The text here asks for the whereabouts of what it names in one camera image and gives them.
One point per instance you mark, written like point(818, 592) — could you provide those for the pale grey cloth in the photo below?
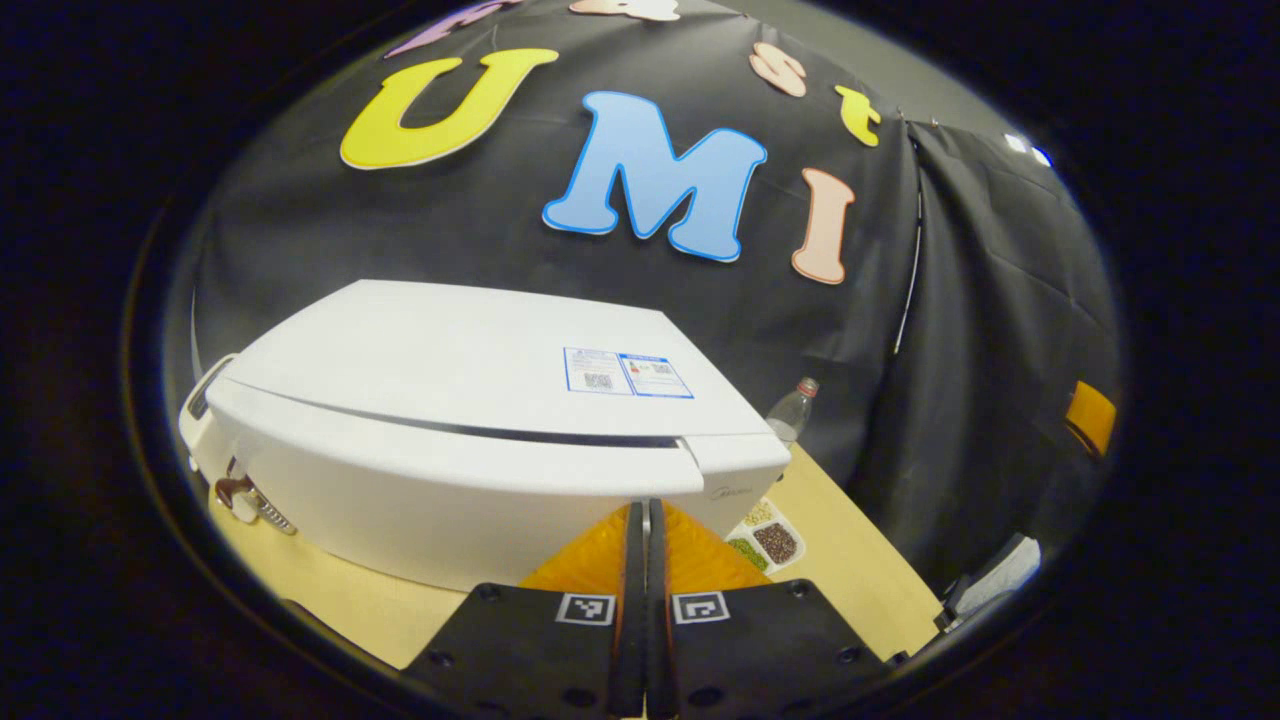
point(1000, 580)

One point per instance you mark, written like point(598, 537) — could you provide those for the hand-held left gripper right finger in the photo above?
point(660, 640)

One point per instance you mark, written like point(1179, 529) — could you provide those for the black backdrop cloth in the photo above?
point(950, 400)

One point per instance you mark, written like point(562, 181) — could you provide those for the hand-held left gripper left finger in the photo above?
point(628, 640)

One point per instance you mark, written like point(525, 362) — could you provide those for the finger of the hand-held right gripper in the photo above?
point(1090, 415)

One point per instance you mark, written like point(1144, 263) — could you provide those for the clear plastic water bottle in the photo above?
point(790, 415)

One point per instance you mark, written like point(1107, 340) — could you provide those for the white microwave oven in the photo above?
point(450, 350)

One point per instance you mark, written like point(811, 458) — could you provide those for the white divided dish with beans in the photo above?
point(775, 542)

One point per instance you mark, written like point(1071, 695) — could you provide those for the small ceiling light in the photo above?
point(1025, 148)

